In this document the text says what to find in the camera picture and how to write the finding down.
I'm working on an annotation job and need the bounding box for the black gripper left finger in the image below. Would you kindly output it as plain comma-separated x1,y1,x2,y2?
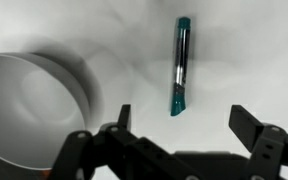
47,104,185,180

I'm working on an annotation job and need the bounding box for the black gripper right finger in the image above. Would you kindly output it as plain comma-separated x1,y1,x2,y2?
228,104,288,180

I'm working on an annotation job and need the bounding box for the teal dry-erase marker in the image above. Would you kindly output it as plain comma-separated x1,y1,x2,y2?
169,16,193,118

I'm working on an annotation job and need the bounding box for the grey metal bowl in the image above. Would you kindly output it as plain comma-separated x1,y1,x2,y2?
0,51,104,172

